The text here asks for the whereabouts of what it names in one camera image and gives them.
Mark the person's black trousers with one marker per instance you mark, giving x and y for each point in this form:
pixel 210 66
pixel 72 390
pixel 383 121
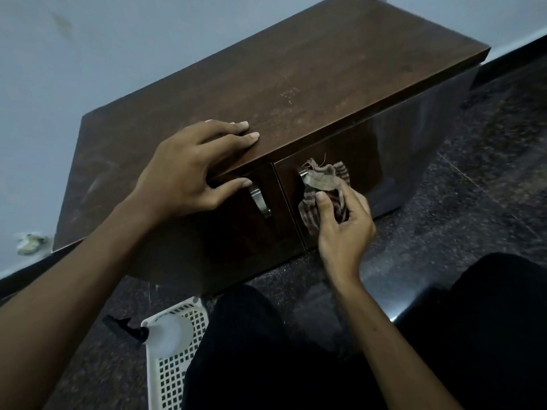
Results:
pixel 278 358

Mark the person's left hand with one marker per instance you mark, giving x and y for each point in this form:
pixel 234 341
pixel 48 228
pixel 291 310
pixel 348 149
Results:
pixel 183 179

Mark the person's left forearm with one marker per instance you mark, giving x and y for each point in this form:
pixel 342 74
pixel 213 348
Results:
pixel 64 303

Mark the white spray bottle black trigger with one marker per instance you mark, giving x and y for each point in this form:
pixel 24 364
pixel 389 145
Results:
pixel 164 333

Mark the person's right hand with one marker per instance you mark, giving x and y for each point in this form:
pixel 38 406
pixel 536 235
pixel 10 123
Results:
pixel 344 247

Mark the dark wooden table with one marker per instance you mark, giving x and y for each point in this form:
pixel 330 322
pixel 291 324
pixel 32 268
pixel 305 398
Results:
pixel 299 81

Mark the white plastic lattice basket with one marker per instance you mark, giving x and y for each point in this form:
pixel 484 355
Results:
pixel 171 371

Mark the white plaster lump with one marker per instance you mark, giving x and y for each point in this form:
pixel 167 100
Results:
pixel 30 244

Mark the striped brown cleaning cloth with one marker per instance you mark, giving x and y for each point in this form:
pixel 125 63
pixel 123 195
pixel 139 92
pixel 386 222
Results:
pixel 320 187

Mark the person's right forearm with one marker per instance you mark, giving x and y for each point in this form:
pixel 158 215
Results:
pixel 397 358

